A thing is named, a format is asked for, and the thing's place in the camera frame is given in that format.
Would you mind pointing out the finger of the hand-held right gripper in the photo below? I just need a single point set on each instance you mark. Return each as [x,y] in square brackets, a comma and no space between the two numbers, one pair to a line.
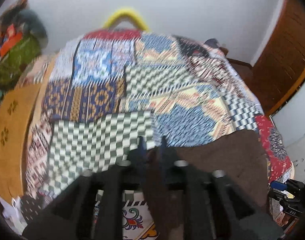
[278,185]
[280,196]

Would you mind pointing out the orange box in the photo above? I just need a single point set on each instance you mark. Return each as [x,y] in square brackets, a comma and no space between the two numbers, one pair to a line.
[10,40]

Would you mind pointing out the white stickered appliance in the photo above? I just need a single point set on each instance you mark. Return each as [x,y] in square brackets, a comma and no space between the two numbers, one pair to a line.
[301,157]

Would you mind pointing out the brown t-shirt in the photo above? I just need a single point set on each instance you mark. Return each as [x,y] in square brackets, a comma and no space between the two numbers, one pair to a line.
[225,165]

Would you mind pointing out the patchwork printed blanket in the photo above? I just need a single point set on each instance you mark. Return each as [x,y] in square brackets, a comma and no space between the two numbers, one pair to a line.
[100,97]

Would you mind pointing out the brown wooden door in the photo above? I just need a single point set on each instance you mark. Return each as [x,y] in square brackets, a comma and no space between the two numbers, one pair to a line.
[282,55]

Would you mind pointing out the mustard yellow embroidered cloth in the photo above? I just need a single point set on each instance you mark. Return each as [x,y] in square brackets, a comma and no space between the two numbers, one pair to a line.
[12,135]

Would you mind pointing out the brown patterned cloth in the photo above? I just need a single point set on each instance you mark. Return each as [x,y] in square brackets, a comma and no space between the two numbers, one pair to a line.
[15,7]

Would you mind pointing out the white crumpled cloth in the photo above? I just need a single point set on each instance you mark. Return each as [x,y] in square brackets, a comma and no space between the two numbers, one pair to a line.
[12,211]

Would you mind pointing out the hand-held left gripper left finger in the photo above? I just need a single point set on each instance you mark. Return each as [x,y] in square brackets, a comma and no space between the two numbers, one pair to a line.
[141,148]

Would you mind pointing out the green patterned storage bag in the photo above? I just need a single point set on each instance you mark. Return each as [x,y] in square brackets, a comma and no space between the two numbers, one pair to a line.
[15,60]

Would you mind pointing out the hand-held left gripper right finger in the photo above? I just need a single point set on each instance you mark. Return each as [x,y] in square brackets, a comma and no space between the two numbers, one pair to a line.
[163,148]

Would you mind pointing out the grey garment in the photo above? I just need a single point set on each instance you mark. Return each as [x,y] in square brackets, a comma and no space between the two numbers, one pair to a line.
[33,25]

